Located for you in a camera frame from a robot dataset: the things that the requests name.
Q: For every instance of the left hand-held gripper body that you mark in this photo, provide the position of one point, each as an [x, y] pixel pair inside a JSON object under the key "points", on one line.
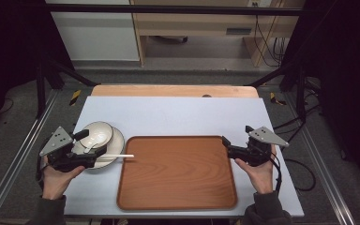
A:
{"points": [[63, 146]]}

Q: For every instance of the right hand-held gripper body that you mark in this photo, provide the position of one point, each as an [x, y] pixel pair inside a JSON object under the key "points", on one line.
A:
{"points": [[256, 150]]}

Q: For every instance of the white spoon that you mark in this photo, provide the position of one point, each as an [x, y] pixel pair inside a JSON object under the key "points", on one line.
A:
{"points": [[91, 146]]}

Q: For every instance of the white bowl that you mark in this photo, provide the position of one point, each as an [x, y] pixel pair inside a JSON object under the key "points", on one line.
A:
{"points": [[97, 134]]}

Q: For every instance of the white plate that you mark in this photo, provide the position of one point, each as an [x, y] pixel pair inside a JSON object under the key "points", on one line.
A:
{"points": [[116, 146]]}

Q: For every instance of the white chopstick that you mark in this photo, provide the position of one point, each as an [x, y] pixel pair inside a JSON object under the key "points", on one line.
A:
{"points": [[118, 155]]}

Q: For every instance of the brown wooden tray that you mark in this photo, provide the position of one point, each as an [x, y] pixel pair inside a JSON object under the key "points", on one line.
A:
{"points": [[176, 173]]}

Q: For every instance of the person's right hand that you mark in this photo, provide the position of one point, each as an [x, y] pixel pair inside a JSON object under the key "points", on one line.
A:
{"points": [[261, 176]]}

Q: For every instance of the person's left hand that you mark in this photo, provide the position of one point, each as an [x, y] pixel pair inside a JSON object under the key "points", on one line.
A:
{"points": [[56, 181]]}

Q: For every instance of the yellow black floor tape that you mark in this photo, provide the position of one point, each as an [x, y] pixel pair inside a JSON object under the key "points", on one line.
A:
{"points": [[75, 97], [275, 98]]}

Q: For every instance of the black metal stand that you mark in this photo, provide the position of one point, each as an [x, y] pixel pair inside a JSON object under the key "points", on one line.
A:
{"points": [[40, 90], [300, 93]]}

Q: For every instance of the light wooden table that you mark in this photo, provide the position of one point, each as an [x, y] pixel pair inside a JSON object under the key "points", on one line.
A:
{"points": [[168, 91]]}

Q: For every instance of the white cabinet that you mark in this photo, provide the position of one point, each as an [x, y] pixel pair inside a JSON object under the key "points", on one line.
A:
{"points": [[97, 36]]}

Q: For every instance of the black curtain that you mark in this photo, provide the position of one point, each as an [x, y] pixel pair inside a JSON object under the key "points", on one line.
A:
{"points": [[9, 53], [343, 78]]}

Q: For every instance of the wooden desk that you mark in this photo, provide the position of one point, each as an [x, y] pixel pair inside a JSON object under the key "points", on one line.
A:
{"points": [[193, 23]]}

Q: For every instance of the aluminium floor rail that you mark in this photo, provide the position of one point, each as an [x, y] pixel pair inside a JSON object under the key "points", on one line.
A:
{"points": [[18, 153], [322, 162]]}

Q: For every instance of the black horizontal frame bar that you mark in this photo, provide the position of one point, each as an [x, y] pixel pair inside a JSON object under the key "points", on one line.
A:
{"points": [[168, 9]]}

